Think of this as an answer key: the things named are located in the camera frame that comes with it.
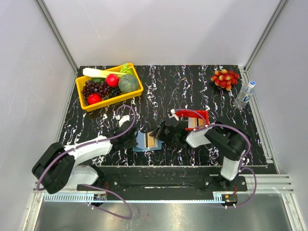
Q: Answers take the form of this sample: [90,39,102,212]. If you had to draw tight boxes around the blue card holder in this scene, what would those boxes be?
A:
[133,131,163,152]

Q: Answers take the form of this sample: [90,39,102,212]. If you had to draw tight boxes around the red plastic bin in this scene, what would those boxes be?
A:
[175,109,210,131]

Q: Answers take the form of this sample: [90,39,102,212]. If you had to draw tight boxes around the yellow plastic tray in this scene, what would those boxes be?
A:
[76,63,143,112]

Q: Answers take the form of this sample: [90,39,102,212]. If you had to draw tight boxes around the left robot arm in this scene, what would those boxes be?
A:
[32,122,137,194]

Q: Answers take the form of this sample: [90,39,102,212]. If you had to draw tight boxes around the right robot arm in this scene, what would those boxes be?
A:
[150,117,251,191]

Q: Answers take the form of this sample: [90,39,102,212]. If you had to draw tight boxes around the stack of credit cards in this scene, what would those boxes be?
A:
[188,117,204,130]

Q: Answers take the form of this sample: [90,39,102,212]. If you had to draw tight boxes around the dark blue grape bunch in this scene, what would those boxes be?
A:
[109,87,122,98]

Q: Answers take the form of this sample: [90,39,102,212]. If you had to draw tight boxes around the red apple lower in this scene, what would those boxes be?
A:
[87,93,102,105]

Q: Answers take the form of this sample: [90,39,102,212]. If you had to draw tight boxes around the red apple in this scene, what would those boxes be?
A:
[87,93,102,105]
[105,74,120,88]

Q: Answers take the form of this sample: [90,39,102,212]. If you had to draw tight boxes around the green cantaloupe melon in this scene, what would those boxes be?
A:
[118,74,139,93]

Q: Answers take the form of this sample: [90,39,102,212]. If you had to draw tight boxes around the red apple upper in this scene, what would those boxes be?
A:
[105,74,120,88]

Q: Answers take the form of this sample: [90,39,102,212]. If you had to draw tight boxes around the purple grape bunch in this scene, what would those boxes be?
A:
[81,80,111,99]

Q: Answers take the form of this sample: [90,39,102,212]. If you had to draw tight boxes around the green lime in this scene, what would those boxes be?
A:
[91,77,104,83]

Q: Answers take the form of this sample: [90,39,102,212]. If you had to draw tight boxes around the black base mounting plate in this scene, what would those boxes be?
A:
[91,165,247,192]

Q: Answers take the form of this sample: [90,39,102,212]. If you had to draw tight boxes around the white green leek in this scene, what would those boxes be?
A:
[82,63,134,78]

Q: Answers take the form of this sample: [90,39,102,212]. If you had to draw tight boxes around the lychee fruit cluster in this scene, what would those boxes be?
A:
[210,69,240,91]

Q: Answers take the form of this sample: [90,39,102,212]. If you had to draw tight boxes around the clear water bottle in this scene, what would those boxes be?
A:
[233,81,256,110]

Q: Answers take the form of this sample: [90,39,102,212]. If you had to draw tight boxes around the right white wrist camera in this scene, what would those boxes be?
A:
[168,109,179,121]

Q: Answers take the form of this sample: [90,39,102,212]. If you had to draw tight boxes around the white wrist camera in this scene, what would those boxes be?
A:
[168,109,179,121]
[115,115,130,127]

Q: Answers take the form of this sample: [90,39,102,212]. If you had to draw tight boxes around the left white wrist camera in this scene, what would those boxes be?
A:
[115,115,130,127]

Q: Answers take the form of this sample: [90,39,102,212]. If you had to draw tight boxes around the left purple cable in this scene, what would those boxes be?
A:
[36,104,137,219]

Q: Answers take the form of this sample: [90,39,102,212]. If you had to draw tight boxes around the purple cable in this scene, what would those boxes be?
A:
[174,108,257,209]
[36,104,137,219]

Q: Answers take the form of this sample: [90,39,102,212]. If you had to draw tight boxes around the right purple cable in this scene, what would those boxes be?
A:
[174,108,257,209]

